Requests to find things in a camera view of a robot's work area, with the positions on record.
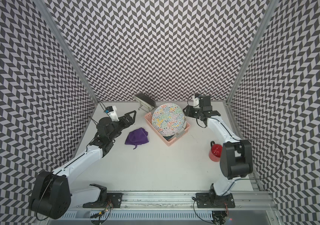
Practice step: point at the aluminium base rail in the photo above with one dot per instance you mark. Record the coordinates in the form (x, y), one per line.
(251, 207)

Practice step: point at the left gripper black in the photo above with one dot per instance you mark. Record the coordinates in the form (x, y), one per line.
(130, 121)

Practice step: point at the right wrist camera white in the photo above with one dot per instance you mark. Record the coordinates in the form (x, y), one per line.
(196, 100)

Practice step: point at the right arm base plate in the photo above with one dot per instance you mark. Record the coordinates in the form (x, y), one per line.
(204, 200)

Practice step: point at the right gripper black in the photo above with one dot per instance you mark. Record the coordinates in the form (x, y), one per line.
(188, 112)

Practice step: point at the purple cloth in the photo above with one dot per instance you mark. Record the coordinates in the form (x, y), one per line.
(137, 137)

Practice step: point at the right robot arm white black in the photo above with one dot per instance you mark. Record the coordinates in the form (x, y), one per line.
(236, 161)

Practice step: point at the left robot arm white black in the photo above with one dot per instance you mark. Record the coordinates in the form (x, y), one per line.
(53, 195)

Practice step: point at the red mug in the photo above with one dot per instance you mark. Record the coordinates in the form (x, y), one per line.
(215, 151)

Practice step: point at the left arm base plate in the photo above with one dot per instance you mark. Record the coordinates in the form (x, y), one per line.
(113, 199)

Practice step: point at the teal square plate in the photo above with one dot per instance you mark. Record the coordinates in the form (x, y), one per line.
(177, 135)

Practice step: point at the colourful squiggle round plate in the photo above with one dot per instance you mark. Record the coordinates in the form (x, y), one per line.
(168, 119)

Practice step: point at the pink perforated basket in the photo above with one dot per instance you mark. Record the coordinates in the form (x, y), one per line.
(185, 129)

